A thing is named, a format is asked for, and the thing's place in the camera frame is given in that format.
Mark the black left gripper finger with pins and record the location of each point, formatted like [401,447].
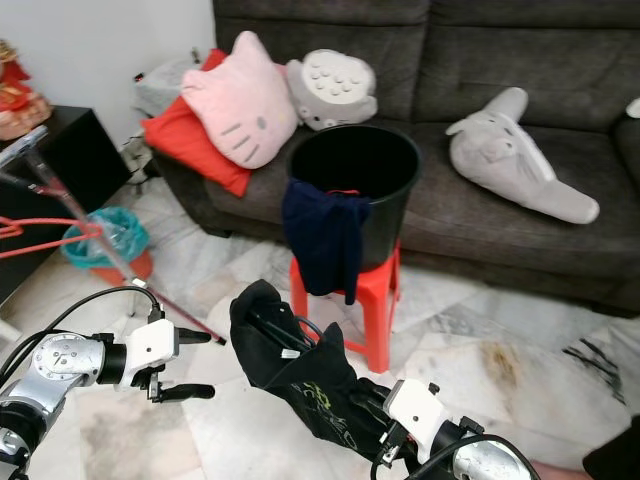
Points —
[195,337]
[190,393]

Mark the black knit garment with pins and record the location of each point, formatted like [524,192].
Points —
[310,390]

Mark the dark grey plastic hanger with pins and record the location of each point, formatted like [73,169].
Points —
[280,335]

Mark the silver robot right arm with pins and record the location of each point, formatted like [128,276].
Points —
[490,465]

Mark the person's forearm black sleeve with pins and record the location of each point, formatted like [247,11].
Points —
[615,455]

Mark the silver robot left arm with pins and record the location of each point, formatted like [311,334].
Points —
[60,380]

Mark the red plastic hanger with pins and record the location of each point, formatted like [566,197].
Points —
[60,224]

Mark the person's hand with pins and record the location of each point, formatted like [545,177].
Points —
[560,472]

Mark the red plastic stool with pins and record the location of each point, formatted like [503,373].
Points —
[378,305]

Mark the orange bin teal bag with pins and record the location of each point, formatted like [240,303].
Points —
[125,240]

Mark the navy blue garment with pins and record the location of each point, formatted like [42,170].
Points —
[325,240]

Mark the red cushion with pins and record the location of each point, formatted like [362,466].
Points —
[185,145]

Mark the black TV cabinet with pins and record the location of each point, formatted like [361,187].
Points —
[80,150]

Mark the pink cat face pillow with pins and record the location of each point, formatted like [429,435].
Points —
[240,105]

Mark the black plastic bucket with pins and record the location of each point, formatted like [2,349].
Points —
[360,165]

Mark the lace covered side table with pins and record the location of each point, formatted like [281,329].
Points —
[165,88]

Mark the grey round Totoro pillow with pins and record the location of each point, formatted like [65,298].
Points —
[330,90]

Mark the red laughing Buddha statue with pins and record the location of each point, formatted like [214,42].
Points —
[20,100]

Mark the dark brown fabric sofa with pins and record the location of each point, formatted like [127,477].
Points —
[510,60]

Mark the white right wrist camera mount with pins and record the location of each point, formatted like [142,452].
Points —
[415,410]

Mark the black wall plug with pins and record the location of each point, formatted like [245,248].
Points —
[141,77]

